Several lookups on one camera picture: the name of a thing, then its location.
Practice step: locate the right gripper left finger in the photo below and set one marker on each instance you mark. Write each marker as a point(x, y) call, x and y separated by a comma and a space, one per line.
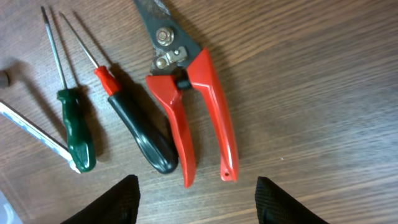
point(117, 205)

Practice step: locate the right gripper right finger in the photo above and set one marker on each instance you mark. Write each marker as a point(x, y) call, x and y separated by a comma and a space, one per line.
point(274, 205)

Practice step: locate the red black handled screwdriver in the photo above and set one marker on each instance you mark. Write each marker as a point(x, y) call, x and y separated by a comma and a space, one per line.
point(159, 153)

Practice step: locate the green handled screwdriver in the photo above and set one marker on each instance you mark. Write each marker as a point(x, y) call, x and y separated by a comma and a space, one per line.
point(79, 140)

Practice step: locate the clear plastic container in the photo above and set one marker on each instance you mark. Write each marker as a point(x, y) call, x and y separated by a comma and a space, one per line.
point(7, 213)

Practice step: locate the small silver wrench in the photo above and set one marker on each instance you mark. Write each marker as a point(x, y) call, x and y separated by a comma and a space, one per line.
point(28, 126)

